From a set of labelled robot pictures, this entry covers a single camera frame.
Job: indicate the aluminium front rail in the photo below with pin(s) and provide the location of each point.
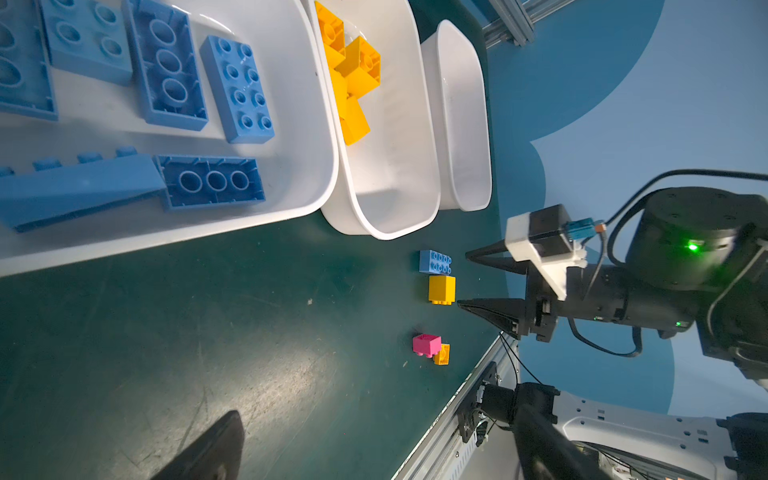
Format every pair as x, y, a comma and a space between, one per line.
442, 453

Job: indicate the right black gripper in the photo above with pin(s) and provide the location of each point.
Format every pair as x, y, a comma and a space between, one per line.
535, 315

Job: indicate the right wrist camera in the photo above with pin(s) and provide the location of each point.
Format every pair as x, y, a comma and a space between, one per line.
552, 242

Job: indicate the yellow lego brick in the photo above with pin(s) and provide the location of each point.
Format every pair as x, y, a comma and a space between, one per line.
332, 29
442, 357
339, 82
361, 67
354, 123
442, 290

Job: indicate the blue long lego brick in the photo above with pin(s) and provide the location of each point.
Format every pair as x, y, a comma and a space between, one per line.
54, 192
204, 182
237, 90
26, 81
165, 66

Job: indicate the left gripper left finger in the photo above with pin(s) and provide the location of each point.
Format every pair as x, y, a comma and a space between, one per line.
215, 454

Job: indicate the small blue lego brick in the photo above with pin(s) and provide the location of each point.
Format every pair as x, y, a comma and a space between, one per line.
87, 38

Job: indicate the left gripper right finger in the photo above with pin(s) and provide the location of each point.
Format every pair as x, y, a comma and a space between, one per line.
544, 453

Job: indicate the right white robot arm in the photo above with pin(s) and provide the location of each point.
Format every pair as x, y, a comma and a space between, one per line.
669, 260

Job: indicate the pink lego brick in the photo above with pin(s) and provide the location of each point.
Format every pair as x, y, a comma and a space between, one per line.
427, 345

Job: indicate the middle white plastic bin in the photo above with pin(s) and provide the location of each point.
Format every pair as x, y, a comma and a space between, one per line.
388, 183

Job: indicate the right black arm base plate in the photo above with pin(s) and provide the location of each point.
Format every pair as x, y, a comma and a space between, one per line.
468, 412

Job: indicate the white plastic bin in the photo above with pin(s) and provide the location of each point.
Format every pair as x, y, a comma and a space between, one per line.
132, 124
388, 183
456, 90

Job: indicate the left white plastic bin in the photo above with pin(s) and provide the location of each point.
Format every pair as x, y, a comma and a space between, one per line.
132, 124

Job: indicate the right white plastic bin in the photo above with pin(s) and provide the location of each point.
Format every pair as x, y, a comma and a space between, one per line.
456, 90

